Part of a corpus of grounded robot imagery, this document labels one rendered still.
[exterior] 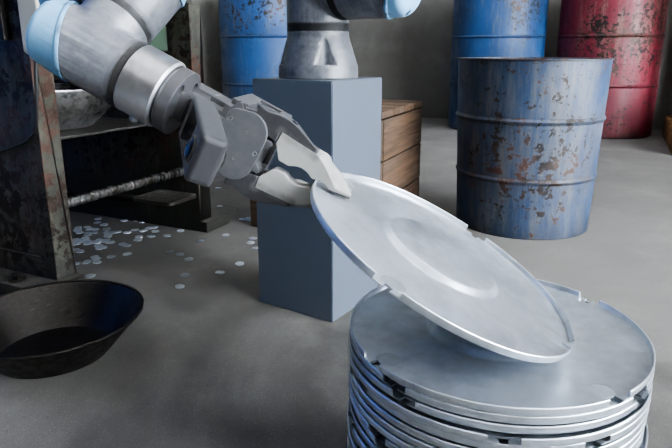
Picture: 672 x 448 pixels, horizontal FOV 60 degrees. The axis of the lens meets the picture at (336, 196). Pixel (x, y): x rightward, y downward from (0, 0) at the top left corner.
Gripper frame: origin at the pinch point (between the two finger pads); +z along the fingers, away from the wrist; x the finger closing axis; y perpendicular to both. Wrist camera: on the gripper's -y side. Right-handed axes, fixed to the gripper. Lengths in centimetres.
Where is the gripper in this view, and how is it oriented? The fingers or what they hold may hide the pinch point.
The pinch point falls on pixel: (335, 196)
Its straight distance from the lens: 58.4
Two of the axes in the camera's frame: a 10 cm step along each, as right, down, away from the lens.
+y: 1.6, -2.4, 9.6
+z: 8.7, 4.8, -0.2
